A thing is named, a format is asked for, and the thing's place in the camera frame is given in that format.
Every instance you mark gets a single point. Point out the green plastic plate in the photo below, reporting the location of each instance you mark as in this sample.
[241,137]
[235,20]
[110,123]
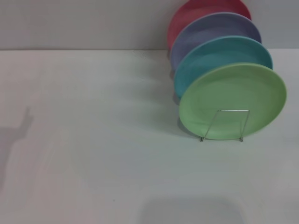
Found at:
[233,98]

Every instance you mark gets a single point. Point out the blue plastic plate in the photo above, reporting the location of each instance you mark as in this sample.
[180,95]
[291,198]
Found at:
[210,56]

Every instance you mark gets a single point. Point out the purple plastic plate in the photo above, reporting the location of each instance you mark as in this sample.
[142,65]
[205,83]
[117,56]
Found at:
[205,30]

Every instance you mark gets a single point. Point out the red plastic plate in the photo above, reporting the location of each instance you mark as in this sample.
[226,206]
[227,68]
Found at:
[198,11]

